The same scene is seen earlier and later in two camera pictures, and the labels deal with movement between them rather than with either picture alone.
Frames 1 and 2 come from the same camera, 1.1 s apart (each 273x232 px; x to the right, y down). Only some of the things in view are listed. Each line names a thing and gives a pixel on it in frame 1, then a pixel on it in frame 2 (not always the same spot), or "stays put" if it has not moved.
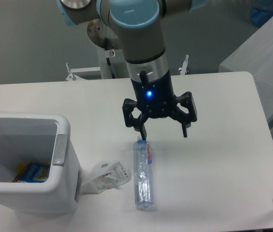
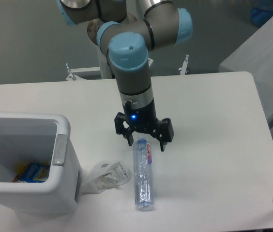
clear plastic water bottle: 143,172 stays put
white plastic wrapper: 104,175 stays put
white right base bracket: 184,65 stays put
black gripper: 156,99 to 144,120
